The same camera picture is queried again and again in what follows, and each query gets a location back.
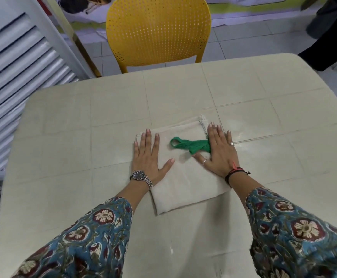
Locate person's left hand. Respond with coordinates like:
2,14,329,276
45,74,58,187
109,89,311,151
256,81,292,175
131,129,175,186

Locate person's right hand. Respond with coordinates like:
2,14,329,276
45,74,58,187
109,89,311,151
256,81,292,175
192,122,241,179

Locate cream cloth bag green handles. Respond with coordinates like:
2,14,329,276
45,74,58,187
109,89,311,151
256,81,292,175
135,114,233,215

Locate person's right forearm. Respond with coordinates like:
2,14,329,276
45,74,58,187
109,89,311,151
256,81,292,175
229,170,337,278

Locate person's left forearm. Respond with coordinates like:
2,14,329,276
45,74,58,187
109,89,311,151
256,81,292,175
12,181,155,278

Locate silver wristwatch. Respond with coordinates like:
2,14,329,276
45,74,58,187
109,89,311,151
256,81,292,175
129,170,155,190

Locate beige plastic table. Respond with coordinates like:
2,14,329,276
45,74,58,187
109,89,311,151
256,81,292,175
0,53,337,278

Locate yellow plastic chair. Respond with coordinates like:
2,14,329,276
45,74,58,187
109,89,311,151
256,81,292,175
106,0,212,74

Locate metal pole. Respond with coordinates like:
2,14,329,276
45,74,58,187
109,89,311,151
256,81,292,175
44,0,102,78

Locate green white promotional banner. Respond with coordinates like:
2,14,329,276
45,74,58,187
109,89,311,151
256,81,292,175
54,0,328,35

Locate dark grey bin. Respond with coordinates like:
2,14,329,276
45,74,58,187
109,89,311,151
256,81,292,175
306,0,337,39

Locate black red thread bracelet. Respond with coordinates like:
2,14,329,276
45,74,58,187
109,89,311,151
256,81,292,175
225,162,251,187

